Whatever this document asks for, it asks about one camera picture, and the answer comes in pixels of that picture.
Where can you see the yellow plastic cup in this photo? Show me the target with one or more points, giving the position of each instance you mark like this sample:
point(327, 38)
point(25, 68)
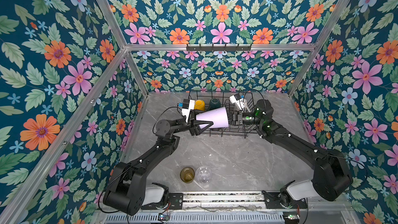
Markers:
point(199, 105)

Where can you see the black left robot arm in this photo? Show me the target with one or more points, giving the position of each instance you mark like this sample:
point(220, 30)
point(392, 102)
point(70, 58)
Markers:
point(127, 190)

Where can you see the cream ceramic mug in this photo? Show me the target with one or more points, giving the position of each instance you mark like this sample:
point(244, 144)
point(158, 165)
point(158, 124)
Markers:
point(243, 105)

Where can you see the cream and green mug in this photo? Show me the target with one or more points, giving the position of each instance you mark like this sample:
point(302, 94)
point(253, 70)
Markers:
point(214, 104)

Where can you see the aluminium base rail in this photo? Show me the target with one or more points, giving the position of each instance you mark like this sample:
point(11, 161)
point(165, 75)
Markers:
point(229, 207)

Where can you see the black wall hook rail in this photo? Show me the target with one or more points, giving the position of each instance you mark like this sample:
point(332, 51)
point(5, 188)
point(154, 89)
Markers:
point(218, 47)

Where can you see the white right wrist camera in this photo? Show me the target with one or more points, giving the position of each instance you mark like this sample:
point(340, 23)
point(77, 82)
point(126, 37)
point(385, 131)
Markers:
point(233, 100)

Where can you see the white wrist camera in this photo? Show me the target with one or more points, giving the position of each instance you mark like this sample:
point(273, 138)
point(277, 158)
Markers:
point(233, 100)
point(186, 106)

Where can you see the black wire dish rack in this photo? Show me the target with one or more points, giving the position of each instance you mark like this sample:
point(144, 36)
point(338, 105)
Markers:
point(229, 112)

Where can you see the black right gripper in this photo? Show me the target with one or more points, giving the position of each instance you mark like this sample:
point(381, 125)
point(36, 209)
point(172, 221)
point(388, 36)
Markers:
point(238, 118)

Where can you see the lilac plastic cup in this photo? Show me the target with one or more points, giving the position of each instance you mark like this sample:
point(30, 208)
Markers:
point(219, 117)

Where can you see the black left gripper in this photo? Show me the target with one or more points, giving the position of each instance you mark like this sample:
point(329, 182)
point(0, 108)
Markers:
point(194, 128)

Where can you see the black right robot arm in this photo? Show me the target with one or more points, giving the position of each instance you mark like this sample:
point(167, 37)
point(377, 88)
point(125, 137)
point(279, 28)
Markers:
point(331, 176)

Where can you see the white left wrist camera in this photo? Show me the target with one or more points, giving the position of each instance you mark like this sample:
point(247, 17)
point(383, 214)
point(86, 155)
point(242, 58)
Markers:
point(186, 106)

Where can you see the small green circuit board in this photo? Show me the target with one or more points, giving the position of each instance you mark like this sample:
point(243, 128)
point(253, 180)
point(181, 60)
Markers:
point(163, 217)

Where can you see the clear glass cup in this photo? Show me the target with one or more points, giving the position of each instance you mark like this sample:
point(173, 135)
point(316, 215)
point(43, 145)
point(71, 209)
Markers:
point(203, 175)

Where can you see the olive green glass cup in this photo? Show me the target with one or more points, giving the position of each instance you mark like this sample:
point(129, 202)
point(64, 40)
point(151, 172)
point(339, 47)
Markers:
point(187, 175)

